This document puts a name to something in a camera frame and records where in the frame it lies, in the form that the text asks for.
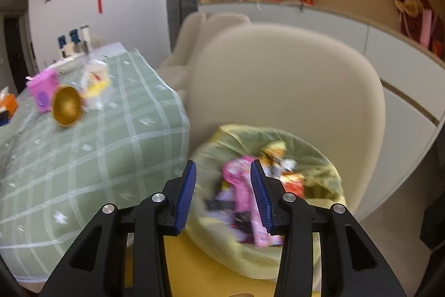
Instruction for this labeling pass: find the white and yellow carton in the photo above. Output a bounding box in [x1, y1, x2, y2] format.
[78, 58, 112, 111]

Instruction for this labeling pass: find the wooden shelf cabinet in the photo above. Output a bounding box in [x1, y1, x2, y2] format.
[196, 0, 445, 222]

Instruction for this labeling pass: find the yellow snack packet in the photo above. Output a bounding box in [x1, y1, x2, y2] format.
[259, 140, 288, 166]

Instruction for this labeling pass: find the red paper cup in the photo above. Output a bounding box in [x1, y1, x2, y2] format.
[52, 85, 83, 127]

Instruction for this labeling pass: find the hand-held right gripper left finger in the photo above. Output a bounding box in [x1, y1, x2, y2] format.
[40, 159, 197, 297]

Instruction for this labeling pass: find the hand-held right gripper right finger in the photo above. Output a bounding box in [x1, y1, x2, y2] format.
[250, 159, 407, 297]

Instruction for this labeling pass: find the green checked tablecloth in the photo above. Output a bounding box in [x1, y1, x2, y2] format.
[0, 50, 191, 282]

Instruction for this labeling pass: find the pink and white wrapper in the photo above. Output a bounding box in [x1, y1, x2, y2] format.
[222, 155, 284, 247]

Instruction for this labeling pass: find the bin with yellow bag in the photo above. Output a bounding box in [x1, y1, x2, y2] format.
[188, 124, 347, 280]

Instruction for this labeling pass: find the beige chair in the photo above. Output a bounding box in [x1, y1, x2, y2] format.
[156, 12, 209, 100]
[186, 24, 387, 222]
[203, 13, 253, 43]

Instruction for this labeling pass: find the orange snack packet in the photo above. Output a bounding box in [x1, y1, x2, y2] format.
[280, 172, 305, 197]

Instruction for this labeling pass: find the orange tissue box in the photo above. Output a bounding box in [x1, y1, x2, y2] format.
[0, 86, 19, 119]

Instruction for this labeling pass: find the pink plastic cup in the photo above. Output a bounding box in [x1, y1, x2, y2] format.
[27, 69, 60, 114]

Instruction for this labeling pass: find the yellow seat cushion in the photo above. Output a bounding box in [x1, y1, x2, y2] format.
[163, 234, 322, 297]

